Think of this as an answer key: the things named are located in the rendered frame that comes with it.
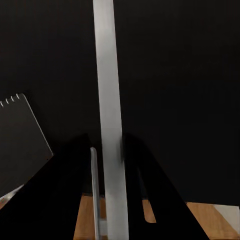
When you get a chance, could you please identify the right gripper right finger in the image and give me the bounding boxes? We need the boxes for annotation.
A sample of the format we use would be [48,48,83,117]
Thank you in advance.
[125,133,210,240]

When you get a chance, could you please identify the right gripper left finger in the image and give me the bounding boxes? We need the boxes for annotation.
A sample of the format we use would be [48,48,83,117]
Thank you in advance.
[0,133,90,240]

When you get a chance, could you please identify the pen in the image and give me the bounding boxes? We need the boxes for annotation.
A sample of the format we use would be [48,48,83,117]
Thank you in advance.
[89,0,129,240]

